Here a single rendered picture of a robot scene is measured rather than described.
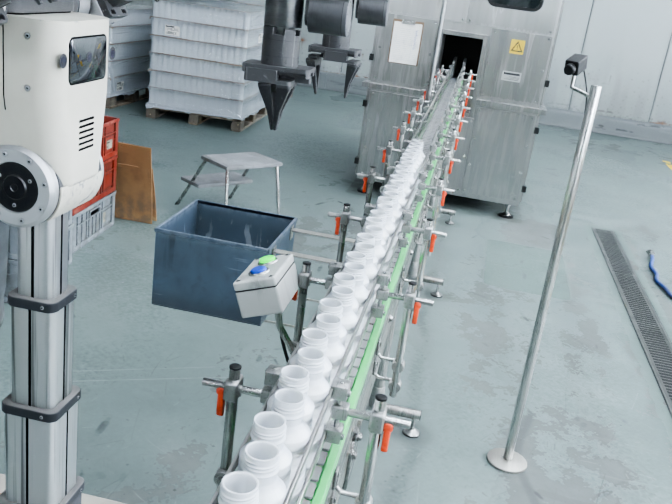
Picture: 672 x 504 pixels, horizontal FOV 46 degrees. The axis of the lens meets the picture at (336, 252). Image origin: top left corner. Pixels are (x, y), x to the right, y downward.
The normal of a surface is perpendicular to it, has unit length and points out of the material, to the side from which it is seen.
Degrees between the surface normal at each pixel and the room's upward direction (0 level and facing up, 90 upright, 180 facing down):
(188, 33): 89
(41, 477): 90
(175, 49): 90
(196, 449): 0
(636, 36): 90
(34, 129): 101
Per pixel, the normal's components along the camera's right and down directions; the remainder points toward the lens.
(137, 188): -0.18, 0.47
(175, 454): 0.13, -0.93
